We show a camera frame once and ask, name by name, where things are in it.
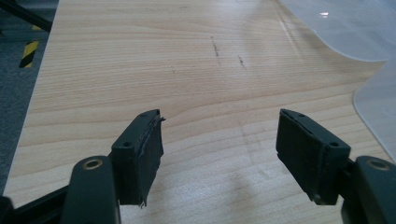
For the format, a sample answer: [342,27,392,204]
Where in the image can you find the black metal bar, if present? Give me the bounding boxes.
[0,0,53,33]

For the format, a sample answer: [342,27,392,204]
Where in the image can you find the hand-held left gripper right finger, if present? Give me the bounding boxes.
[276,108,352,206]

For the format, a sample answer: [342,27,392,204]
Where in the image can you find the yellow black hazard tape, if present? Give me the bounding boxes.
[19,24,43,69]

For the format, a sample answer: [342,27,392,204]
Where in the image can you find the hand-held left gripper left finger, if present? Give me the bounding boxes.
[110,108,166,208]

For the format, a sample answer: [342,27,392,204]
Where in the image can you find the clear plastic sheet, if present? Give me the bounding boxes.
[277,0,396,63]
[352,58,396,162]

